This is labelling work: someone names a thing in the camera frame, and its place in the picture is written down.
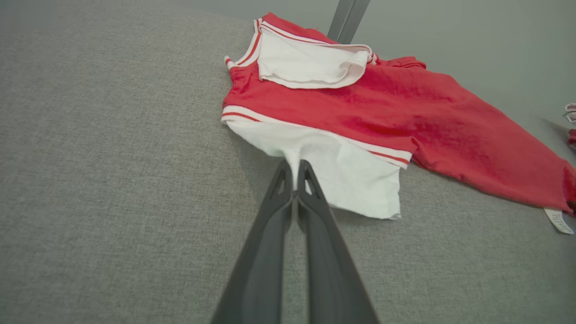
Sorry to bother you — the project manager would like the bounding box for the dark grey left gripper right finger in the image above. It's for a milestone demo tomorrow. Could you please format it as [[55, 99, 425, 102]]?
[[297, 160, 381, 324]]

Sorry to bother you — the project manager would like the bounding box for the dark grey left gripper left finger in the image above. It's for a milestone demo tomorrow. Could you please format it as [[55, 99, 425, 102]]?
[[211, 160, 294, 324]]

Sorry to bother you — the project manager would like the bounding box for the red basketball jersey number 23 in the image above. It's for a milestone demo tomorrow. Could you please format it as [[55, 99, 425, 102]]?
[[220, 12, 576, 235]]

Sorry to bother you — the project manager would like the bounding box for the grey fabric sofa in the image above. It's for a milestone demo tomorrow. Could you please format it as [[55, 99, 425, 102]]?
[[0, 4, 576, 324]]

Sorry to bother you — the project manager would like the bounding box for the red white-trimmed garment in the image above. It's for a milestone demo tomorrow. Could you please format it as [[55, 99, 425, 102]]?
[[563, 102, 576, 152]]

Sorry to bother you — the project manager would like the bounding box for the grey aluminium partition rail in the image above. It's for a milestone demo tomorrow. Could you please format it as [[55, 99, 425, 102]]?
[[327, 0, 371, 45]]

